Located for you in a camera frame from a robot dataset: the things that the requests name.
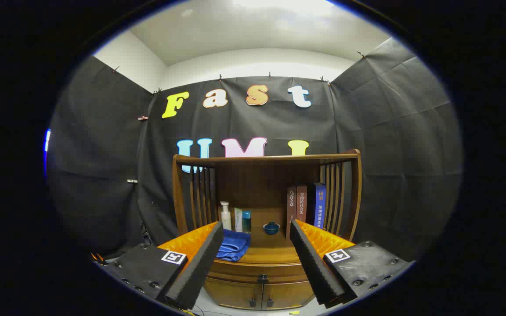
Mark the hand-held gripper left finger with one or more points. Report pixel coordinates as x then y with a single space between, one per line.
198 263

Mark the white pump bottle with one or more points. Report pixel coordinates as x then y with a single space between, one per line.
225 219

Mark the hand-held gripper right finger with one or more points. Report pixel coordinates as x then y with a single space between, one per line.
312 263

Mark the wooden countertop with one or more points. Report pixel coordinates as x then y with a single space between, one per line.
270 250

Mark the wooden cabinet door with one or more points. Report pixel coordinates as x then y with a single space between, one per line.
231 294
288 295

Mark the blue book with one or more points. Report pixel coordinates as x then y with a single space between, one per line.
319 204

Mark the white and green tube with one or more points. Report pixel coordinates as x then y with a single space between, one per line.
238 219

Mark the blue lidded teacup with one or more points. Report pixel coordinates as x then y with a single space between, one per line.
271 228

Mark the wooden drawer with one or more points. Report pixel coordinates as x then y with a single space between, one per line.
240 271

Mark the wooden cabinet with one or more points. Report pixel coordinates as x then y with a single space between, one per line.
257 184

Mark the blue folded towel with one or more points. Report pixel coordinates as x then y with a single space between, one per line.
235 245

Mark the dark brown book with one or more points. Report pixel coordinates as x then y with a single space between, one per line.
291 206

